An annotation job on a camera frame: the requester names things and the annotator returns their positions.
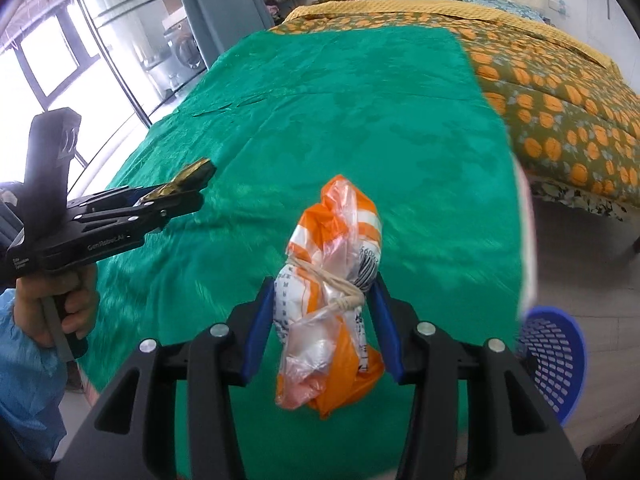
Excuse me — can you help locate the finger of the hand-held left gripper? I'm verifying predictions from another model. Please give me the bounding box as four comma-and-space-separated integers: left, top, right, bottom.
67, 186, 173, 213
74, 191, 205, 241

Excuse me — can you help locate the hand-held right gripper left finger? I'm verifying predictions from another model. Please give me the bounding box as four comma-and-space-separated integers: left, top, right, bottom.
55, 280, 278, 480

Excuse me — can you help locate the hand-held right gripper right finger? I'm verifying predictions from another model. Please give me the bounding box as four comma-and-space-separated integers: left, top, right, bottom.
367, 272, 586, 480

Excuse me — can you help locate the gold foil wrapper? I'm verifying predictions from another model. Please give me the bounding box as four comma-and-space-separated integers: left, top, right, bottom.
139, 157, 217, 206

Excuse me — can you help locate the orange white plastic bag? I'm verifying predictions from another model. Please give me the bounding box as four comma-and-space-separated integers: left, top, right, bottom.
275, 175, 386, 418

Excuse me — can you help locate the blue plastic basket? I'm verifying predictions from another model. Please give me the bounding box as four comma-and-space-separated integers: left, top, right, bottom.
517, 306, 587, 426

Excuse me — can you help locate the person's left forearm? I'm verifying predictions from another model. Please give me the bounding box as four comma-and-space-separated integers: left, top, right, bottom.
0, 287, 68, 463

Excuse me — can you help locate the person's left hand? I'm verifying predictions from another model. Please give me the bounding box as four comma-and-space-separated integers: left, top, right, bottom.
14, 262, 100, 348

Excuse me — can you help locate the black framed window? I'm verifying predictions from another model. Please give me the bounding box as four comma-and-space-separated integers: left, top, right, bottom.
0, 0, 136, 201

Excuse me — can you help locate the grey washing machine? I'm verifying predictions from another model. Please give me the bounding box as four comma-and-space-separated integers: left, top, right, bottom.
162, 22, 207, 73

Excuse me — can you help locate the glass sliding door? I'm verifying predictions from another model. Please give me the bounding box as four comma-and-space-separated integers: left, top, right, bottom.
70, 0, 211, 128

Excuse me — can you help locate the green patterned tablecloth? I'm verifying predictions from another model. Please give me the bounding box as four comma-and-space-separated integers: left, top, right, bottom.
67, 25, 531, 480

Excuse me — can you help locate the blue grey curtain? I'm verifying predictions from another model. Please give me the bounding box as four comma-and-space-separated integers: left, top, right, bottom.
170, 0, 273, 68

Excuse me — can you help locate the patterned bed skirt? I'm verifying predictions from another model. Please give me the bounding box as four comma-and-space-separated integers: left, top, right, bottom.
530, 180, 629, 221

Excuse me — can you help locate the white wardrobe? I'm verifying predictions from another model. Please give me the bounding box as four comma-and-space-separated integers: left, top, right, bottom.
590, 0, 640, 92

